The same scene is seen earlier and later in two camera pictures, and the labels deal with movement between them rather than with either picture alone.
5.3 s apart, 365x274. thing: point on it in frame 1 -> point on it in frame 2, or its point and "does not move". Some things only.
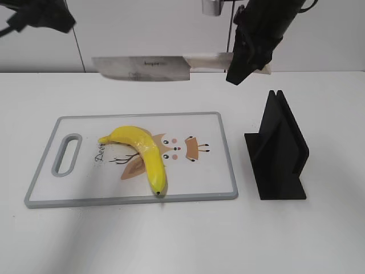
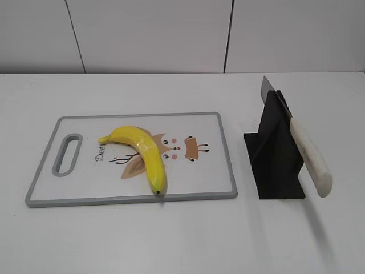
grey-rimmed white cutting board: x=76 y=170 does not move
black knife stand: x=278 y=152 does not move
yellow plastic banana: x=146 y=145 does not move
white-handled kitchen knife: x=165 y=68 -> x=317 y=170
